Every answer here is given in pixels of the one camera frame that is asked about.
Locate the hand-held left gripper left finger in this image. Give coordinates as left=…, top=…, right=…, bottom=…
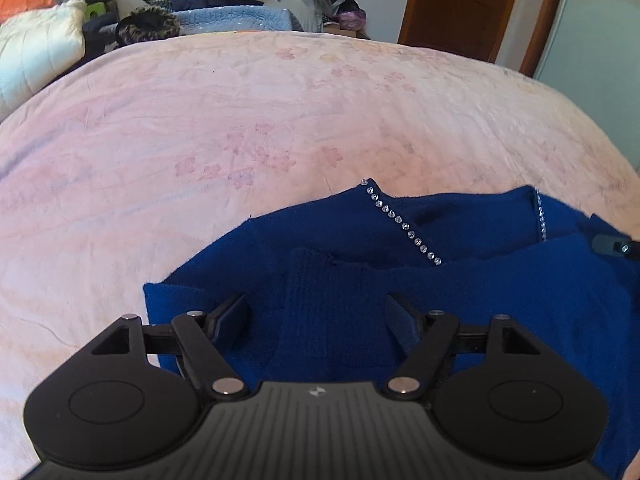
left=85, top=293, right=251, bottom=402

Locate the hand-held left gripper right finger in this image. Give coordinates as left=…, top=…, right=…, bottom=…
left=384, top=292, right=549, bottom=402

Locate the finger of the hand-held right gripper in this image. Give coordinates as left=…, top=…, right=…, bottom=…
left=591, top=233, right=640, bottom=261

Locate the blue beaded sweater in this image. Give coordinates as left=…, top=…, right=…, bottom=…
left=142, top=177, right=640, bottom=480

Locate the pink floral blanket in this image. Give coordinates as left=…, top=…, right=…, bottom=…
left=0, top=30, right=640, bottom=480

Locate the white wardrobe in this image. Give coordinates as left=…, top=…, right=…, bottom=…
left=532, top=0, right=640, bottom=171

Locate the brown wooden door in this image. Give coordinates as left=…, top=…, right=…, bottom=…
left=397, top=0, right=571, bottom=78

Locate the light blue fleece blanket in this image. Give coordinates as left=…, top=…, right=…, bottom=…
left=172, top=5, right=304, bottom=36

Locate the leopard fur garment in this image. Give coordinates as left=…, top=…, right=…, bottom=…
left=115, top=7, right=180, bottom=51

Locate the purple bag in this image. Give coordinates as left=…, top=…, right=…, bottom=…
left=337, top=7, right=367, bottom=31

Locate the clear plastic bag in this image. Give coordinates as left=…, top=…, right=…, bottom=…
left=287, top=0, right=334, bottom=34

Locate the white quilt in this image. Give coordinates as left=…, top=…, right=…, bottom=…
left=0, top=0, right=87, bottom=121

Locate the black and green bag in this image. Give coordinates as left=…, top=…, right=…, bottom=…
left=82, top=0, right=120, bottom=22

